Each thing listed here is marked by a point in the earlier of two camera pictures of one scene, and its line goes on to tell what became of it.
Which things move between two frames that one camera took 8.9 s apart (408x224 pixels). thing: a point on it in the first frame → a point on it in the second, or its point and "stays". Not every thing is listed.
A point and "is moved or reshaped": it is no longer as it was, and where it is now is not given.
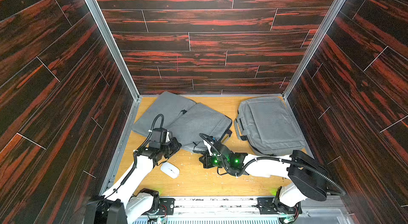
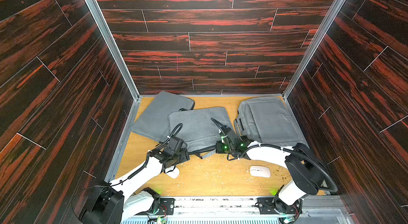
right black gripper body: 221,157 → 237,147
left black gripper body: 167,148 → 181,156
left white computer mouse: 170,170 stays
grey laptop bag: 200,120 is moved or reshaped
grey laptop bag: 267,125 stays
